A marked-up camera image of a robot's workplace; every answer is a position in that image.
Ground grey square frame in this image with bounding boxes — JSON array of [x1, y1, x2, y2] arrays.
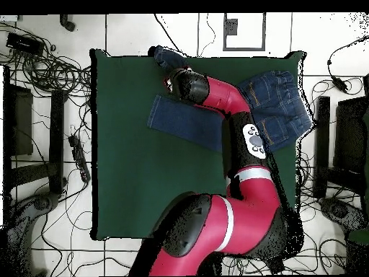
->
[[222, 12, 267, 52]]

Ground small black curved object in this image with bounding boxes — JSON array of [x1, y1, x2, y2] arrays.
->
[[59, 14, 76, 32]]

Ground black stand bar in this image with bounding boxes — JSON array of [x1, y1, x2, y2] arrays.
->
[[313, 96, 332, 199], [48, 89, 66, 195]]

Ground dark green table cloth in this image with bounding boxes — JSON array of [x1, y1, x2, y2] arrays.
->
[[89, 48, 306, 242]]

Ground black cable tangle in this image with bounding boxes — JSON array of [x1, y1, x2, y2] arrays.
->
[[295, 152, 318, 208], [0, 21, 93, 99]]

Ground blue and black cable bundle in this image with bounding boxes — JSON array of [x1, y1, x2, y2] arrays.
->
[[223, 256, 262, 275]]

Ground dark green fabric piece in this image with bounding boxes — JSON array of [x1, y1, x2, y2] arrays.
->
[[347, 227, 369, 246]]

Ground small dark grey square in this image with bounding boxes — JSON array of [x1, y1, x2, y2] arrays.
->
[[224, 18, 239, 36]]

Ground dark grey stand foot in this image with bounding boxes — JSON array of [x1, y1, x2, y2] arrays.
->
[[317, 196, 365, 232], [6, 192, 62, 232]]

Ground black power strip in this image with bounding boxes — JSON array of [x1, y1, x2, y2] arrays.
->
[[68, 134, 92, 183]]

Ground black power adapter box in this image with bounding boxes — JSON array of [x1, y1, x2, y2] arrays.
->
[[6, 32, 45, 56]]

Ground thick black cable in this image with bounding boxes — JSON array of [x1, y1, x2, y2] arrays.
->
[[153, 13, 185, 58]]

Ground thin black cable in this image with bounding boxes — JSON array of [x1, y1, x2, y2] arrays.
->
[[198, 13, 216, 58]]

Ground blue denim jeans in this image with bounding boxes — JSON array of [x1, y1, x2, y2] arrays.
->
[[146, 44, 315, 154]]

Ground black cable with connector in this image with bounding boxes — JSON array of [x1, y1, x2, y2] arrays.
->
[[326, 35, 369, 94]]

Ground black bar device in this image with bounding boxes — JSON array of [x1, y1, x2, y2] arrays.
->
[[264, 256, 286, 275]]

